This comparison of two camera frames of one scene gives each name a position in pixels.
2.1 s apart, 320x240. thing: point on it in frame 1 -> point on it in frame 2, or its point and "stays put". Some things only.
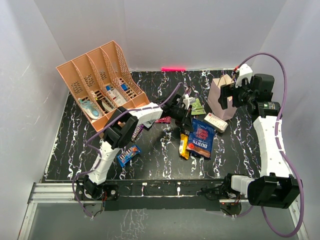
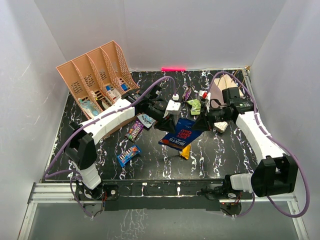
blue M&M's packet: x=126 y=156 stays put
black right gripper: x=226 y=91 -> x=204 y=123
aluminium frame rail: x=49 y=193 stays put
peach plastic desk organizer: x=102 y=82 stays put
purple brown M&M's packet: x=137 y=132 stays put
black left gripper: x=187 y=117 -> x=166 y=125
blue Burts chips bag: x=201 y=139 -> x=183 y=135
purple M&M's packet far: x=188 y=90 stays put
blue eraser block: x=124 y=86 stays put
